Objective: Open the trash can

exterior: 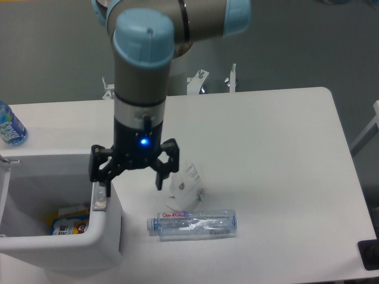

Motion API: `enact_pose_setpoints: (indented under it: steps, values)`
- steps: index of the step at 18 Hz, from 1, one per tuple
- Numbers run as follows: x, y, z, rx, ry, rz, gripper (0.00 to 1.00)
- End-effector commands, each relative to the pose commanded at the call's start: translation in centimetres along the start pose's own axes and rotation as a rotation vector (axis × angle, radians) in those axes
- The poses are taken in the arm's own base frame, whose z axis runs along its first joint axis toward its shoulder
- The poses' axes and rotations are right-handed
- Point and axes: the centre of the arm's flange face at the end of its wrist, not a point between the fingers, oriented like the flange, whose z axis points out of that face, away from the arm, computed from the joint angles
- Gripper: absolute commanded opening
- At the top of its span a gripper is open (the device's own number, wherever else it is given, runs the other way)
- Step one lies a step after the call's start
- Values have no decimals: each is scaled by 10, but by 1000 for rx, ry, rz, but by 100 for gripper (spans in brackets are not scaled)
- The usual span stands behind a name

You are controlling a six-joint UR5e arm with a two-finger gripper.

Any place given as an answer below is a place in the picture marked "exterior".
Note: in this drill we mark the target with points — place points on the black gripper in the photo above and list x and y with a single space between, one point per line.
133 149

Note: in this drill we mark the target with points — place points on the white push-button trash can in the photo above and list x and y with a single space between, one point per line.
35 183

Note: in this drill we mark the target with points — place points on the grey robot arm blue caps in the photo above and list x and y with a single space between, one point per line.
144 37

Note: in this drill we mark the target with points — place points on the colourful packaging inside trash can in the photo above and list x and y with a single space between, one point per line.
69 220

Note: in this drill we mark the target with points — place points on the crumpled white plastic pouch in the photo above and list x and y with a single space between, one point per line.
186 188

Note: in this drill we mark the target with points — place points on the clear empty plastic water bottle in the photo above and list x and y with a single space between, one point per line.
193 225

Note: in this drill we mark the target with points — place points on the blue labelled drink bottle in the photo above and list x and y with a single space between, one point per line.
13 132

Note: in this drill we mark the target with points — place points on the black clamp at table edge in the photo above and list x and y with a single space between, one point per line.
368 250

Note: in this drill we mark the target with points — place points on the white metal base frame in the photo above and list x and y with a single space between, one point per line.
180 84

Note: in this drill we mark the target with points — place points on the white frame at right edge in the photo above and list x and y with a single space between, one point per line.
368 133

